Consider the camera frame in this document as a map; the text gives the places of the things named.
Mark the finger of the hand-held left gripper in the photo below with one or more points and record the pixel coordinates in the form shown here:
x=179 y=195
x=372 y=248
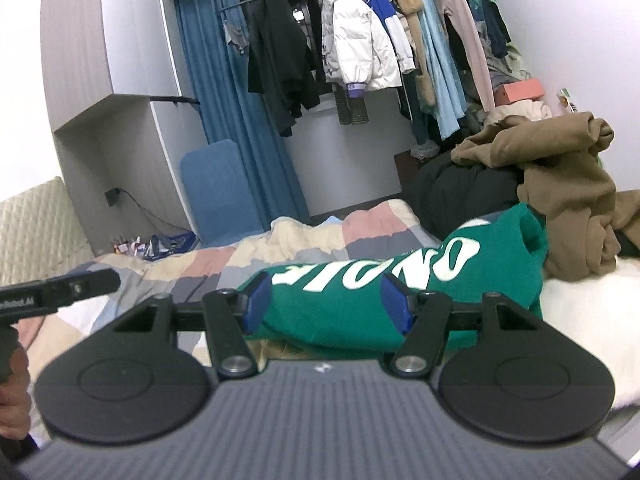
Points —
x=80 y=287

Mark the green sweater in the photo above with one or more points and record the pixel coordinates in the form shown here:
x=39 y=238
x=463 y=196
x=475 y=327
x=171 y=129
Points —
x=360 y=305

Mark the navy hanging garment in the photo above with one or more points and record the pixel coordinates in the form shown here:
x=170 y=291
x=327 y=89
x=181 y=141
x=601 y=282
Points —
x=495 y=30

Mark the brown box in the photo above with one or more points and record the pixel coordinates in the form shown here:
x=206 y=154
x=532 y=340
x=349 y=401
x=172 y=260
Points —
x=406 y=175

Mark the tan hanging coat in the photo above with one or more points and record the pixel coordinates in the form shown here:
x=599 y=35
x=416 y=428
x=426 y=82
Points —
x=407 y=20

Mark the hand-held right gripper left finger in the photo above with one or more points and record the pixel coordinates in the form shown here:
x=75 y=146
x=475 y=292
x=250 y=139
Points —
x=257 y=301

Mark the blue curtain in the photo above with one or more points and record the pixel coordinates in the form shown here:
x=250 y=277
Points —
x=225 y=125

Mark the grey striped hanging garment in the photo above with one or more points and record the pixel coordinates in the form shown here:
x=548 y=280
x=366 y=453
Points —
x=350 y=105

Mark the white fluffy blanket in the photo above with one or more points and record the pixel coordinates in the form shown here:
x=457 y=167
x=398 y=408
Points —
x=590 y=320

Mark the blue covered chair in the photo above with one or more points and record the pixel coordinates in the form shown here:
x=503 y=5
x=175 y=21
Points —
x=220 y=195

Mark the white puffer jacket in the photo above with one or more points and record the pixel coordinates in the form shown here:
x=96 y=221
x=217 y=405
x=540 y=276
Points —
x=357 y=35

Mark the blue hanging jacket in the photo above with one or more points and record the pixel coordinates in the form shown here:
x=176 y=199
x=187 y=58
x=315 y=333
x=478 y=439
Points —
x=387 y=15

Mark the black garment pile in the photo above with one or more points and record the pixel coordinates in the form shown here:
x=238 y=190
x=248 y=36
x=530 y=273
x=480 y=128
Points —
x=465 y=195

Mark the black hanging coat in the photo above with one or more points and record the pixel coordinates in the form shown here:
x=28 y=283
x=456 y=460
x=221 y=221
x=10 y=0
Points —
x=280 y=55

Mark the pink box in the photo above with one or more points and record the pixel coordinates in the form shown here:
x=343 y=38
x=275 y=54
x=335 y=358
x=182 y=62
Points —
x=520 y=91

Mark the dark hanging garment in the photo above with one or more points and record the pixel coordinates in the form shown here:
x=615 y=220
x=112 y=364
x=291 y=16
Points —
x=311 y=35

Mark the brown hoodie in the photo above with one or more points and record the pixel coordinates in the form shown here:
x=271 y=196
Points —
x=570 y=190

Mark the light blue hanging dress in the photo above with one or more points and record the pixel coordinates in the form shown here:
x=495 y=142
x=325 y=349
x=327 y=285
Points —
x=440 y=60

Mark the grey wardrobe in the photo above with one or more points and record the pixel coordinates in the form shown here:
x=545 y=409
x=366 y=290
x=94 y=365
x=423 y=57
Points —
x=110 y=60

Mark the group of small bottles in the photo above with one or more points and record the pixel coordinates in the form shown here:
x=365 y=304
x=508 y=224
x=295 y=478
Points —
x=130 y=247

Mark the beige garment pile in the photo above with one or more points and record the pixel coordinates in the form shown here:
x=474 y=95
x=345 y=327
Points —
x=520 y=112

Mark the person's left hand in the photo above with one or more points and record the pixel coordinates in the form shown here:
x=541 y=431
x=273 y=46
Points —
x=17 y=400

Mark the black wall plug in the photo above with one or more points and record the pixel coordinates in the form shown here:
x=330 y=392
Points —
x=112 y=195

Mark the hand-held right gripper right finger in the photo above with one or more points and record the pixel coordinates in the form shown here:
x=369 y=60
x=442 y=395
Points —
x=395 y=305

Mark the small grey hanging garment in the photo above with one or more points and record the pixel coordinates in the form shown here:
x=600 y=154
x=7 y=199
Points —
x=236 y=37

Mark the pink hanging pants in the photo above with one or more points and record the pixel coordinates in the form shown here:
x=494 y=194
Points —
x=465 y=40

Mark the patchwork blanket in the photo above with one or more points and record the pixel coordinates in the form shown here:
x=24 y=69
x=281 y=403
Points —
x=310 y=240

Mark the beige quilted headboard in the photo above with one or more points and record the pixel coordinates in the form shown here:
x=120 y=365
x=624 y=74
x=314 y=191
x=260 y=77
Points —
x=40 y=230

